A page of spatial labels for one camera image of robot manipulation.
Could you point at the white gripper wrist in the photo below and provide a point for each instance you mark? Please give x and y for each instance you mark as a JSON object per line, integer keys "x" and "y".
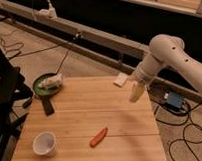
{"x": 142, "y": 78}

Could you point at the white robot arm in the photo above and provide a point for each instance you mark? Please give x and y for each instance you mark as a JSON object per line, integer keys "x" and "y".
{"x": 165, "y": 51}

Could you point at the white ceramic cup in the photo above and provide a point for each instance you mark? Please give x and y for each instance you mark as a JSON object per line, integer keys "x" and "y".
{"x": 45, "y": 144}

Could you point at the blue electronic box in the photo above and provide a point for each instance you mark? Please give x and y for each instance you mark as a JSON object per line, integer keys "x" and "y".
{"x": 173, "y": 100}

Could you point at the white crumpled cloth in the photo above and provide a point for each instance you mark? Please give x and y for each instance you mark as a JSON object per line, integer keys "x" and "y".
{"x": 51, "y": 82}

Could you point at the green frying pan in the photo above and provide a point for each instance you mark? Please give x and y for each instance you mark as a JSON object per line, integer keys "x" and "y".
{"x": 45, "y": 94}

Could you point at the long metal rail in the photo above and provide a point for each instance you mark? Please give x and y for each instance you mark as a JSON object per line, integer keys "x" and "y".
{"x": 110, "y": 27}

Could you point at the black stand frame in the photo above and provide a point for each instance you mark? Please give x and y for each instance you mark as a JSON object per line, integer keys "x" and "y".
{"x": 12, "y": 88}

